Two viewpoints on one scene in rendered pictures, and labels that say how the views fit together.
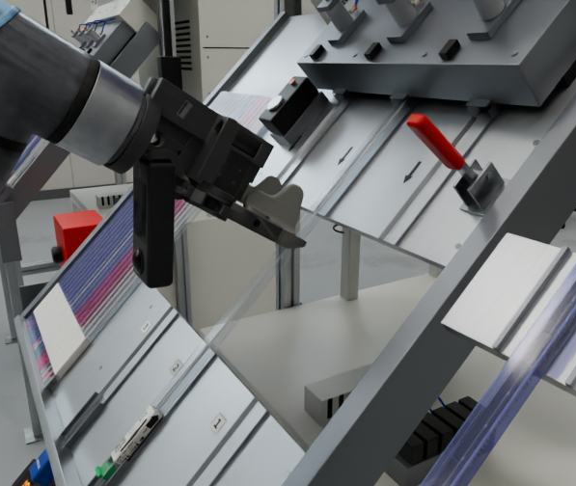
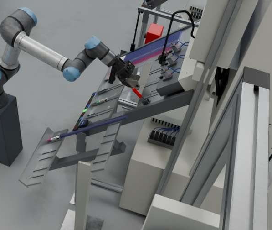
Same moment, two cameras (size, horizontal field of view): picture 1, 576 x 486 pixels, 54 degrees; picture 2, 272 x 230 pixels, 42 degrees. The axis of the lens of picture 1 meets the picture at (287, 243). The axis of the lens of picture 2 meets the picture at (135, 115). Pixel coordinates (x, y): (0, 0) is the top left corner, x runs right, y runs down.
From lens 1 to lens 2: 148 cm
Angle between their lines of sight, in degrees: 41
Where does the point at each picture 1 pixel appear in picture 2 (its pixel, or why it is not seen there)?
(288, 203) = (134, 82)
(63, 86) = (100, 55)
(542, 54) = (161, 90)
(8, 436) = not seen: hidden behind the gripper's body
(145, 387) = (110, 93)
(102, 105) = (105, 60)
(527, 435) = (183, 154)
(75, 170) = not seen: outside the picture
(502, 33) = (163, 81)
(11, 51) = (94, 50)
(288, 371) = not seen: hidden behind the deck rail
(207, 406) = (110, 103)
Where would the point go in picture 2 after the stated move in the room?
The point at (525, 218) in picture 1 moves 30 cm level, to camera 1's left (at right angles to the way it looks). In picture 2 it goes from (144, 110) to (103, 75)
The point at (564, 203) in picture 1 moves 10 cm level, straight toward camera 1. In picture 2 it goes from (154, 112) to (134, 115)
